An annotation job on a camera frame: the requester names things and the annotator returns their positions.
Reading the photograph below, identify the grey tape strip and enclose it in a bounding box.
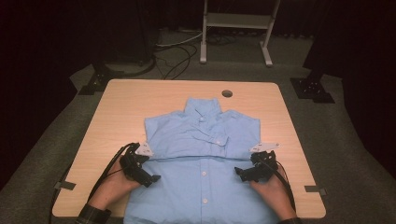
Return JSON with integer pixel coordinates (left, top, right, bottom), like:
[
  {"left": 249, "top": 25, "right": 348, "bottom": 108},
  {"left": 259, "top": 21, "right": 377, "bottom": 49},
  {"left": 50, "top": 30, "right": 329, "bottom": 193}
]
[
  {"left": 304, "top": 185, "right": 328, "bottom": 197},
  {"left": 53, "top": 181, "right": 77, "bottom": 191}
]

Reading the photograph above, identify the white floor cable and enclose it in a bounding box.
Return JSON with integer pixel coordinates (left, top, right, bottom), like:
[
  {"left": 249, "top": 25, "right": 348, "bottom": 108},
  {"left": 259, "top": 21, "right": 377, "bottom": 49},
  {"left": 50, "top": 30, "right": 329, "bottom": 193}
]
[{"left": 155, "top": 31, "right": 204, "bottom": 49}]

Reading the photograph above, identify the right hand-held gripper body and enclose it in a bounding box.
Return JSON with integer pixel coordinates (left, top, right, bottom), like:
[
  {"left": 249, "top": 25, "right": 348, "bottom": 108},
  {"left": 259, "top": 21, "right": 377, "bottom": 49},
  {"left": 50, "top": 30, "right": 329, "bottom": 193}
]
[{"left": 241, "top": 142, "right": 280, "bottom": 183}]

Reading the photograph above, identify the person's right hand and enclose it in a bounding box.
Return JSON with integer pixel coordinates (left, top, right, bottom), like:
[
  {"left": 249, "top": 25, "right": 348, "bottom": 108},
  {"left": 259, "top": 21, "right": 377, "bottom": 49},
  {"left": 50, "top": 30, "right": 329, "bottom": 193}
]
[{"left": 249, "top": 164, "right": 297, "bottom": 221}]

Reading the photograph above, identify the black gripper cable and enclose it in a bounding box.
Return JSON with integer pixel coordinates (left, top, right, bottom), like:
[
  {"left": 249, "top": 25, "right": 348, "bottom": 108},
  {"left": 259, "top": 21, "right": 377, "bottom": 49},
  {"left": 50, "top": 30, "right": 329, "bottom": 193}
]
[
  {"left": 257, "top": 154, "right": 297, "bottom": 212},
  {"left": 49, "top": 142, "right": 140, "bottom": 224}
]

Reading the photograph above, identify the person's left hand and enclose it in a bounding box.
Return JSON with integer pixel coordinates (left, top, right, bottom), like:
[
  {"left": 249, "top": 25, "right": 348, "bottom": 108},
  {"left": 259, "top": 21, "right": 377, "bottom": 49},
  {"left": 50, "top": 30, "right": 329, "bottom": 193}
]
[{"left": 89, "top": 157, "right": 142, "bottom": 210}]

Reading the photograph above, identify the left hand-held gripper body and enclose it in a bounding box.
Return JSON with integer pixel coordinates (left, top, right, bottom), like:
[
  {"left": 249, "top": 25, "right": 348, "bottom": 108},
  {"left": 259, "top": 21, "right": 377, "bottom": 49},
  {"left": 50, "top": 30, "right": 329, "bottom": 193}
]
[{"left": 119, "top": 142, "right": 157, "bottom": 189}]

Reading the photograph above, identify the dark curtain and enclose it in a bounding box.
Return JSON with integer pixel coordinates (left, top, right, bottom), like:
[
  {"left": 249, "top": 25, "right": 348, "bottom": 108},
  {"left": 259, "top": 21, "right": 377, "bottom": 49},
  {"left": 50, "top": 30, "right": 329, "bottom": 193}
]
[
  {"left": 302, "top": 0, "right": 396, "bottom": 180},
  {"left": 0, "top": 0, "right": 97, "bottom": 190}
]

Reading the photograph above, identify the black floor cable bundle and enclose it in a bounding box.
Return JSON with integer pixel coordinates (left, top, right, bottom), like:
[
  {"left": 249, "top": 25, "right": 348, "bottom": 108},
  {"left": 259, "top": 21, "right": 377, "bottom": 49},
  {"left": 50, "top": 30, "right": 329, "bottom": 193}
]
[{"left": 206, "top": 32, "right": 238, "bottom": 47}]

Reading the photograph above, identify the white metal stand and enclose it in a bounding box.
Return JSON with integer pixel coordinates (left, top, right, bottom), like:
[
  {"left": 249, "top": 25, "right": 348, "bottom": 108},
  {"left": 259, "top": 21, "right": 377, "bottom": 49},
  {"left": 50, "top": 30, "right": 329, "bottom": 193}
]
[{"left": 199, "top": 0, "right": 281, "bottom": 67}]

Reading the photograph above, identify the light blue button shirt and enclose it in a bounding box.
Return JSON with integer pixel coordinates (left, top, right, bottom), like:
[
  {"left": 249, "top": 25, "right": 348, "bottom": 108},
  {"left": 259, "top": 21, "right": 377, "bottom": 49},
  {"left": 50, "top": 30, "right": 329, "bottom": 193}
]
[{"left": 123, "top": 97, "right": 280, "bottom": 224}]

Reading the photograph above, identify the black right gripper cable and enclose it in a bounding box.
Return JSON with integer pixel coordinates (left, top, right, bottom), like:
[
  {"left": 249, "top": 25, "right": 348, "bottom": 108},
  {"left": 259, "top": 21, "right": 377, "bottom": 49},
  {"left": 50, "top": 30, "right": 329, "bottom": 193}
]
[{"left": 257, "top": 154, "right": 297, "bottom": 212}]

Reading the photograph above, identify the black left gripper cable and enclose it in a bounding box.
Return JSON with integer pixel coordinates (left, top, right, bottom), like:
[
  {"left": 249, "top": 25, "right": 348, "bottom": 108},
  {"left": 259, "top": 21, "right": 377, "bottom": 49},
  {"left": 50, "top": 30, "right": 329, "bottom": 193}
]
[{"left": 49, "top": 142, "right": 140, "bottom": 224}]

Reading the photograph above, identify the black stand base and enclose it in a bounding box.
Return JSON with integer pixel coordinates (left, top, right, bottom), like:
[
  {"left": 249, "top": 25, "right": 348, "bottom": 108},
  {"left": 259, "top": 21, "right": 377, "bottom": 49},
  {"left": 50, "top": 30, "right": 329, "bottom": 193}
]
[
  {"left": 290, "top": 69, "right": 336, "bottom": 105},
  {"left": 78, "top": 61, "right": 126, "bottom": 96}
]

